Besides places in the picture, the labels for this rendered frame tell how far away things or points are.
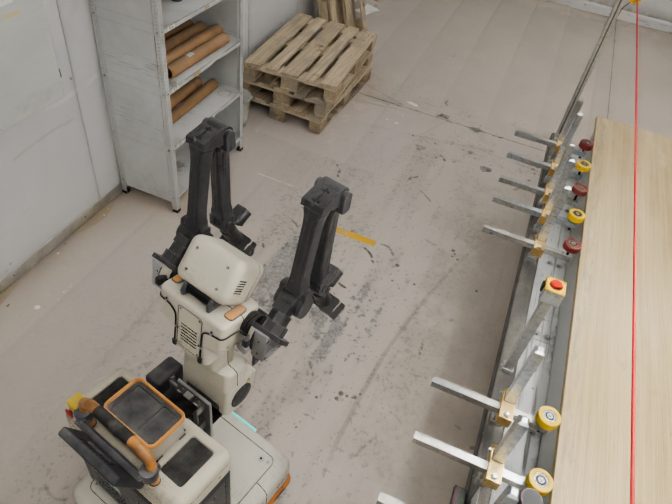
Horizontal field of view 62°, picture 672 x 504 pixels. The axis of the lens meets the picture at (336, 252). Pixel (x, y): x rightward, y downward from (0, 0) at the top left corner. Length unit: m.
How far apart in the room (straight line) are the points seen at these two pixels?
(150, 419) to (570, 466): 1.36
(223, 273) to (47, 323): 1.90
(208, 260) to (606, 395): 1.51
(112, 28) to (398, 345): 2.36
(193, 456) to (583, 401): 1.37
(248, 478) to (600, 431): 1.36
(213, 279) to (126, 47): 2.03
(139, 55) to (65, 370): 1.73
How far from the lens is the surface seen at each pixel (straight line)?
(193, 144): 1.75
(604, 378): 2.38
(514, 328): 2.64
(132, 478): 1.88
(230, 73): 4.27
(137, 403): 1.97
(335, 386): 3.06
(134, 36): 3.40
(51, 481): 2.94
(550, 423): 2.15
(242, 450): 2.55
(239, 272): 1.65
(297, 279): 1.67
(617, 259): 2.92
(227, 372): 2.00
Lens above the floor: 2.57
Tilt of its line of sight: 44 degrees down
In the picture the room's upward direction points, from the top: 10 degrees clockwise
